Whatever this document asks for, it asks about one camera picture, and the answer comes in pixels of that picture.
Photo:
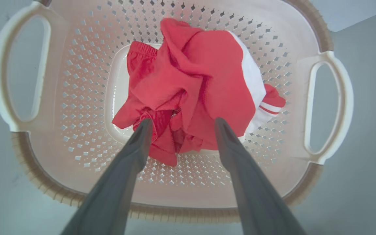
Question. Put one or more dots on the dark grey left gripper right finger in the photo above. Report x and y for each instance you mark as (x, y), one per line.
(253, 195)

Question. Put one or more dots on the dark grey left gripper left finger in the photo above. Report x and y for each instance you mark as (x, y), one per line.
(116, 189)

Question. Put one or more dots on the red and white garment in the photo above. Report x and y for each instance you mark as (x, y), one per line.
(201, 75)

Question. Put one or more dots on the cream perforated laundry basket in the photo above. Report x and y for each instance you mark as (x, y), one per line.
(77, 98)

